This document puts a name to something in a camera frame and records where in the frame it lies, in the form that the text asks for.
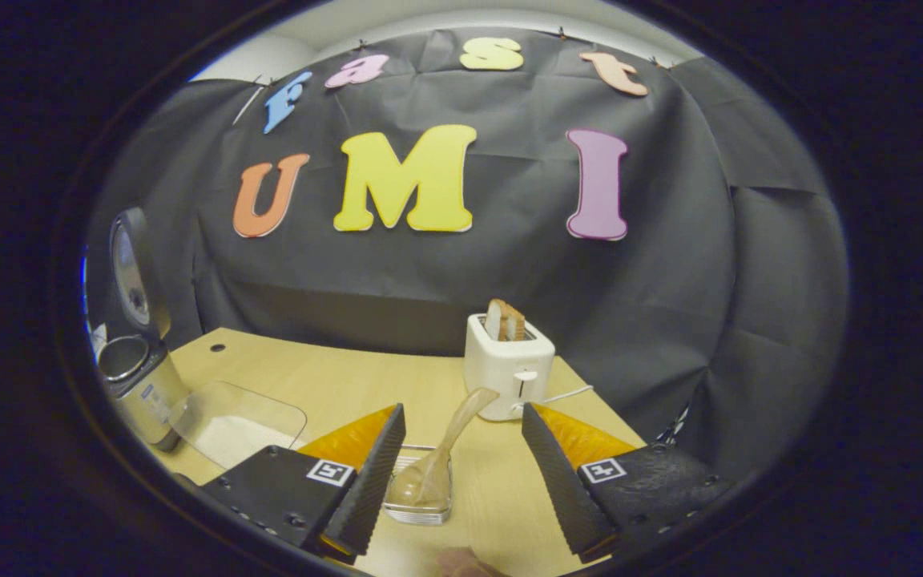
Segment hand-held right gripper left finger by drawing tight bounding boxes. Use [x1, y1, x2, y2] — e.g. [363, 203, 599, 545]
[201, 403, 406, 562]

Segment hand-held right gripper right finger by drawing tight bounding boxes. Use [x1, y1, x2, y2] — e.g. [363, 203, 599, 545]
[521, 403, 739, 563]

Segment wire chopstick holder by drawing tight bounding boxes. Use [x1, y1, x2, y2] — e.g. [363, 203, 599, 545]
[384, 445, 454, 526]

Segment clear box of rice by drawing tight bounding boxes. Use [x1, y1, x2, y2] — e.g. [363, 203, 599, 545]
[169, 381, 308, 470]

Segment silver black rice cooker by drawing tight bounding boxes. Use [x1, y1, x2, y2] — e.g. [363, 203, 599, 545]
[97, 207, 190, 452]

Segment white toaster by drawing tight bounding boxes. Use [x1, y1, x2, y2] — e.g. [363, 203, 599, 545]
[463, 313, 556, 422]

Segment brown toast slice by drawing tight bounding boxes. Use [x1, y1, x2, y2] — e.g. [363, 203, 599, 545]
[485, 299, 526, 342]

